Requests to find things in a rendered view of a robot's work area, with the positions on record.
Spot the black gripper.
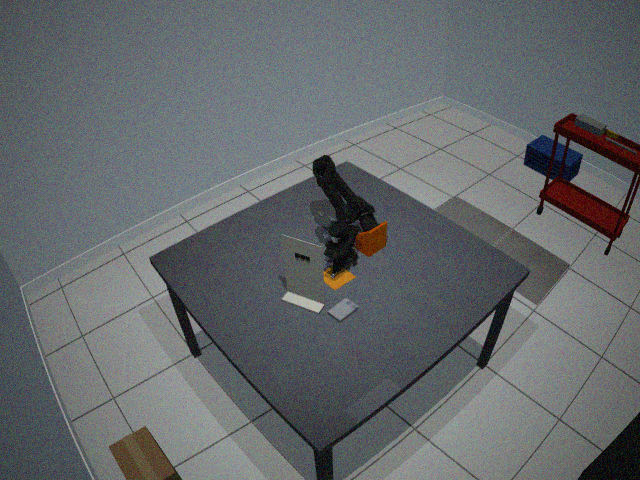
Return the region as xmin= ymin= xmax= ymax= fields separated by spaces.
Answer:
xmin=324 ymin=239 xmax=358 ymax=274

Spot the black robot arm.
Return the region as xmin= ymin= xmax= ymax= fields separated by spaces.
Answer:
xmin=312 ymin=155 xmax=380 ymax=242

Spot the grey panel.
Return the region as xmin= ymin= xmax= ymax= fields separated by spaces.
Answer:
xmin=281 ymin=234 xmax=325 ymax=315

